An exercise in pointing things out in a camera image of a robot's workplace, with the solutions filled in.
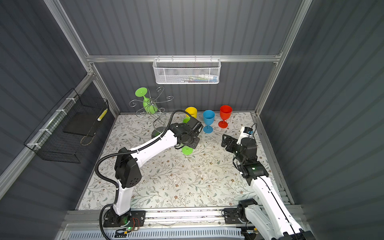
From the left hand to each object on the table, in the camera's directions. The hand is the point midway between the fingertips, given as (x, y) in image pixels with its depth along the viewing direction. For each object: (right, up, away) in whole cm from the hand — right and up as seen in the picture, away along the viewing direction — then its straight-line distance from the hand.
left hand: (194, 141), depth 87 cm
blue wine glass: (+10, +16, +16) cm, 25 cm away
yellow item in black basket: (-51, +16, -4) cm, 54 cm away
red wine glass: (+21, +19, +13) cm, 31 cm away
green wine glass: (-5, +13, +8) cm, 16 cm away
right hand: (+19, +3, -9) cm, 22 cm away
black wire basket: (-64, +4, -16) cm, 66 cm away
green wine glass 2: (-5, -7, +12) cm, 15 cm away
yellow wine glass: (-1, +19, +12) cm, 23 cm away
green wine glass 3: (-26, +21, 0) cm, 33 cm away
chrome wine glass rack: (-27, +10, +26) cm, 39 cm away
